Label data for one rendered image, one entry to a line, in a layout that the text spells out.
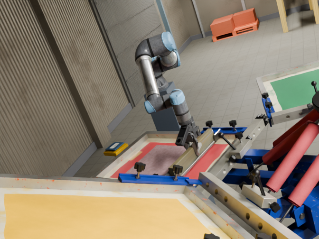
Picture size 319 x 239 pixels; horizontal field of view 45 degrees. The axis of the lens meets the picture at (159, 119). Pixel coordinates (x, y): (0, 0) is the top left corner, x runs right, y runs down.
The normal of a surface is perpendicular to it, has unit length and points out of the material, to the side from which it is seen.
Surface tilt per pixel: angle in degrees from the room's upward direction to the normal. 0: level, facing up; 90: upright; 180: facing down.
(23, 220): 32
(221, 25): 90
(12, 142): 90
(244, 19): 90
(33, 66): 90
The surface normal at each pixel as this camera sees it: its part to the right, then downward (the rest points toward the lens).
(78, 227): 0.18, -0.97
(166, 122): -0.31, 0.44
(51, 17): 0.89, -0.17
